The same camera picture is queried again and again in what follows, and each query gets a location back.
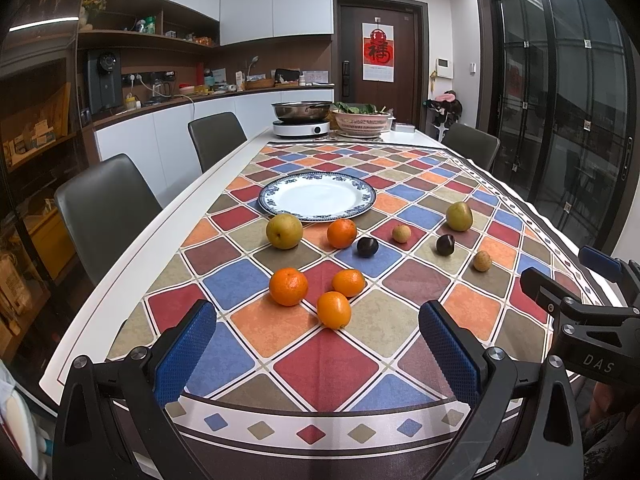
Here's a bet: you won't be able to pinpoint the small tan fruit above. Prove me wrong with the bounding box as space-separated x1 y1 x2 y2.
392 224 412 244
472 250 492 273

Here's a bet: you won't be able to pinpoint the dark plum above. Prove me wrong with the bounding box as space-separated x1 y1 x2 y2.
357 236 380 258
435 234 456 257

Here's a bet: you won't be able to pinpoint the small orange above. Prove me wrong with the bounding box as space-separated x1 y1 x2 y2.
332 269 367 298

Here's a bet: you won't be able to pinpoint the large orange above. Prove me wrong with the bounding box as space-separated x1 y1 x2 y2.
326 219 358 249

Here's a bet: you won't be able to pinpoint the large yellow pear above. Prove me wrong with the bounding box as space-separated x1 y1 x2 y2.
266 214 304 250

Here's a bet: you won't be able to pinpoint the dark chair right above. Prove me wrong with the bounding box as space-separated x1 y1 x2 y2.
442 122 500 170

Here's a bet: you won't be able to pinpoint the dark chair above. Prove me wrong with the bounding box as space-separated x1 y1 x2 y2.
188 112 247 172
442 122 500 170
54 154 162 285

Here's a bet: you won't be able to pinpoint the glass sliding door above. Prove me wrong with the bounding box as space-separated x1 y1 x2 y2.
480 0 639 254

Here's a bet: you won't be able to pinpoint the dark chair near left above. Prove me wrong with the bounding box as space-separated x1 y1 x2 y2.
54 154 162 285

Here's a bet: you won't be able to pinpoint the small white box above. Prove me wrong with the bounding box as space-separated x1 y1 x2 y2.
393 122 416 133

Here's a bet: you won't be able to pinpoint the colourful checkered tablecloth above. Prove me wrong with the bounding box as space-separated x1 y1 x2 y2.
106 142 609 480

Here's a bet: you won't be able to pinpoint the dark wooden door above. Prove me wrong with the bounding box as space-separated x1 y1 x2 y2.
331 0 428 129

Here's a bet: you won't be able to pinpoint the blue white porcelain plate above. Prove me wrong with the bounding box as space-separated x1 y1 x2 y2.
257 171 376 222

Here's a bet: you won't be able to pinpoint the pink basket with greens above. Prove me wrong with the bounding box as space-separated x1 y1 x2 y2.
331 102 394 138

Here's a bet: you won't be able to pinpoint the white lower cabinets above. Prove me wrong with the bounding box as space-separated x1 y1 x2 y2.
93 88 335 208

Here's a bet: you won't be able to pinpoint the dark chair far left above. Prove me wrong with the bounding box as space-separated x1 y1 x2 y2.
188 112 247 172

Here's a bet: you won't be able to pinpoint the red fu door poster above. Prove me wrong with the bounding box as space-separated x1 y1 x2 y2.
361 22 395 84

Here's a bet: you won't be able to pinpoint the white induction cooker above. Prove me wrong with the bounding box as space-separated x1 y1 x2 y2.
272 122 330 139

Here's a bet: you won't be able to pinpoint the steel pot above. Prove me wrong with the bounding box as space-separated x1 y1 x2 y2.
272 101 332 124

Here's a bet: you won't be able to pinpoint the black water dispenser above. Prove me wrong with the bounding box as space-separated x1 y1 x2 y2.
87 51 122 115

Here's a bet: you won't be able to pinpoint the white wall intercom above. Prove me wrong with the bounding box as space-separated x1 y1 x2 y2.
435 58 454 79

